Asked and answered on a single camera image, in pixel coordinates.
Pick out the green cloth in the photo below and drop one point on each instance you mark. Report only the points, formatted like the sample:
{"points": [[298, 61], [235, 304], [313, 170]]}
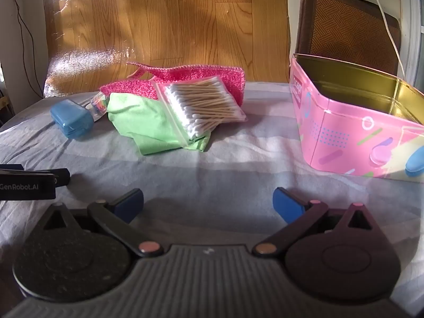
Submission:
{"points": [[139, 122]]}

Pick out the pink knitted cloth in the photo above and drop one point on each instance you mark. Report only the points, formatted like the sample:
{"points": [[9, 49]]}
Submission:
{"points": [[232, 79]]}

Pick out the wood-pattern sheet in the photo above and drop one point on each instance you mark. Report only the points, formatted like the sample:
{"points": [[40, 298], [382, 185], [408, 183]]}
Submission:
{"points": [[165, 23]]}

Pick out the bag of cotton swabs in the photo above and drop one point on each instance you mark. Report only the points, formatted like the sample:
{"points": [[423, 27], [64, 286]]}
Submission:
{"points": [[202, 106]]}

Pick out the striped grey bed sheet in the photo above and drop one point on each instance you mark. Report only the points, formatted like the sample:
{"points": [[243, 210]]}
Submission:
{"points": [[215, 172]]}

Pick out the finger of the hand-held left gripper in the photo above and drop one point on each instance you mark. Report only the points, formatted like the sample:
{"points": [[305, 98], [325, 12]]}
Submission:
{"points": [[61, 177]]}

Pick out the brown woven mat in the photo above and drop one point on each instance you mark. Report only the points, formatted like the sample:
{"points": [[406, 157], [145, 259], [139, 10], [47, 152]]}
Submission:
{"points": [[351, 29]]}

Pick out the pink patterned tin box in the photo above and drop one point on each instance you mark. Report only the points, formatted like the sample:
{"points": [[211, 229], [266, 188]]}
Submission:
{"points": [[341, 139]]}

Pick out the small clear colourful packet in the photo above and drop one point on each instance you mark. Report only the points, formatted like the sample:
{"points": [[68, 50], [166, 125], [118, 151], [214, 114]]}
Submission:
{"points": [[98, 106]]}

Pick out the blue plastic box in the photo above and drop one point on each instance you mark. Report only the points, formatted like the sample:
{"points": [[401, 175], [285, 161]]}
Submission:
{"points": [[71, 119]]}

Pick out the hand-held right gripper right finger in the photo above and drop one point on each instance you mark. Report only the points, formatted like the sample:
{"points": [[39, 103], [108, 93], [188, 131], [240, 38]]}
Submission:
{"points": [[288, 205]]}

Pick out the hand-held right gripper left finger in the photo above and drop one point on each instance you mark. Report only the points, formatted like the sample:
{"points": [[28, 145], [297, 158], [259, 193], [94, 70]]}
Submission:
{"points": [[127, 205]]}

